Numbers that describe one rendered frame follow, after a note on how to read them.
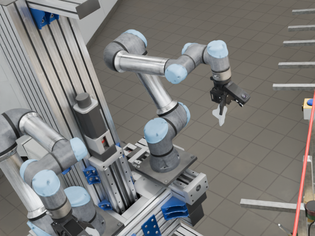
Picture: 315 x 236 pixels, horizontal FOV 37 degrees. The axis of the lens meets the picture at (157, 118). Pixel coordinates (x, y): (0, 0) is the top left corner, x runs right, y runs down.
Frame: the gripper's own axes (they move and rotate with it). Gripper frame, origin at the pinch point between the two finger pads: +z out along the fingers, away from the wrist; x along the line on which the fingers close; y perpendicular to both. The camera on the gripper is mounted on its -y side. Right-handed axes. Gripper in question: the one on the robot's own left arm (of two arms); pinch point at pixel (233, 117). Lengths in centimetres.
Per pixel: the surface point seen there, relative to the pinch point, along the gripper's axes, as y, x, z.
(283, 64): 47, -108, 48
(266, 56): 148, -224, 132
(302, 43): 49, -134, 47
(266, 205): -13.4, 2.2, 45.9
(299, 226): -39, 14, 31
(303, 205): -39.6, 12.2, 20.6
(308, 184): -29.0, -8.9, 33.2
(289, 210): -23, -2, 47
